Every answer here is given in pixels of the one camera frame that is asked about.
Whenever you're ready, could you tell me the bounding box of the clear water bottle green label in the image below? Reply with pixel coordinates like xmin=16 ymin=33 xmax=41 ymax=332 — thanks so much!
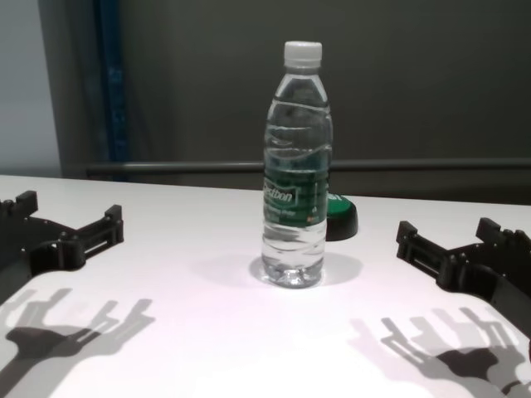
xmin=260 ymin=40 xmax=335 ymax=288

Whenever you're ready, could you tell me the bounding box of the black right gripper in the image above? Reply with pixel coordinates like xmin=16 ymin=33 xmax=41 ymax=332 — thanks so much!
xmin=396 ymin=216 xmax=531 ymax=343

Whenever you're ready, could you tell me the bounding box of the green YES button black base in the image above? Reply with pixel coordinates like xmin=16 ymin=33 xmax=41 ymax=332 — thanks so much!
xmin=324 ymin=192 xmax=358 ymax=242

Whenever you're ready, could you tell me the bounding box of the blue vertical post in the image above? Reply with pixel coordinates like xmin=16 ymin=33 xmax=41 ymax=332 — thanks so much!
xmin=94 ymin=0 xmax=134 ymax=183

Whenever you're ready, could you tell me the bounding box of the grey horizontal rail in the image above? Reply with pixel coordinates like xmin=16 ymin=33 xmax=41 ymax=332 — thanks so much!
xmin=85 ymin=158 xmax=531 ymax=176

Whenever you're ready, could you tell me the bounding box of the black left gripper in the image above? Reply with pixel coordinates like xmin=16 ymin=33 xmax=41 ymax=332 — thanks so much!
xmin=0 ymin=190 xmax=125 ymax=308

